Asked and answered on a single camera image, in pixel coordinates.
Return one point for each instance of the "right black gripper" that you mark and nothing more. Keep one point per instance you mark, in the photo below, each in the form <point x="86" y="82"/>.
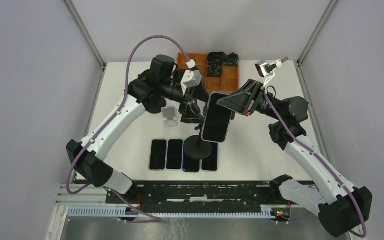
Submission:
<point x="246" y="100"/>

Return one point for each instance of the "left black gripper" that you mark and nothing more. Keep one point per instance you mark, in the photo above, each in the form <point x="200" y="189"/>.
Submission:
<point x="187" y="108"/>

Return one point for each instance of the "white folding phone stand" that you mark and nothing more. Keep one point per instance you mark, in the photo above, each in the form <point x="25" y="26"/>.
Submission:
<point x="170" y="116"/>

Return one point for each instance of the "phone with pale case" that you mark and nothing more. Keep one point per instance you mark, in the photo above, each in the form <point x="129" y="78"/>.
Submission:
<point x="217" y="120"/>

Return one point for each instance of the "phone with clear case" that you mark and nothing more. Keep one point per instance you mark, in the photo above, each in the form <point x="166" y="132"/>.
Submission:
<point x="157" y="161"/>

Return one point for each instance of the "phone with blue case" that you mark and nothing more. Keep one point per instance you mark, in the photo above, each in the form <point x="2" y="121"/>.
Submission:
<point x="174" y="158"/>

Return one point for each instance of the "black phone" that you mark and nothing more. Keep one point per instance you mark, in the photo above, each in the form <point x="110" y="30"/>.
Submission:
<point x="190" y="165"/>

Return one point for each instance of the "phone with white case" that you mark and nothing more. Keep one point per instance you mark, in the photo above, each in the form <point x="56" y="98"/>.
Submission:
<point x="211" y="163"/>

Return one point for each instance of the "black round phone stand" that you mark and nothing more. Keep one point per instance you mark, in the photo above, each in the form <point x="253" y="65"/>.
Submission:
<point x="154" y="105"/>

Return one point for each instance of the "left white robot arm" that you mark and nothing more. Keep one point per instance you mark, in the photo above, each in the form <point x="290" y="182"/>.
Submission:
<point x="87" y="156"/>

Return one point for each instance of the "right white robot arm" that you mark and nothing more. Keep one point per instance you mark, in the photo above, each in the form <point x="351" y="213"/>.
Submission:
<point x="340" y="206"/>

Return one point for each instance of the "orange compartment tray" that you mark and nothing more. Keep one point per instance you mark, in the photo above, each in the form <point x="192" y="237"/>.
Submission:
<point x="220" y="71"/>

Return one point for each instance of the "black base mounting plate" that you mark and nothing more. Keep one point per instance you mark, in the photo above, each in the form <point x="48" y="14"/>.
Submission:
<point x="203" y="197"/>

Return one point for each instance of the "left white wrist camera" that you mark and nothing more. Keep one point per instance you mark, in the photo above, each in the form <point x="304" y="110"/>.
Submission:
<point x="192" y="77"/>

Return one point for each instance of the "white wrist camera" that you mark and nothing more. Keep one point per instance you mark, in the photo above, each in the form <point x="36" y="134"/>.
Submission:
<point x="266" y="70"/>
<point x="192" y="77"/>

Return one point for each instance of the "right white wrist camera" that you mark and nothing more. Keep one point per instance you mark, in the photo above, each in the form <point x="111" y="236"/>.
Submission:
<point x="266" y="70"/>

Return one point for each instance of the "blue toothed cable duct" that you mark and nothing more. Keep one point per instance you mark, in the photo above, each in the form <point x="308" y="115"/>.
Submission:
<point x="125" y="212"/>

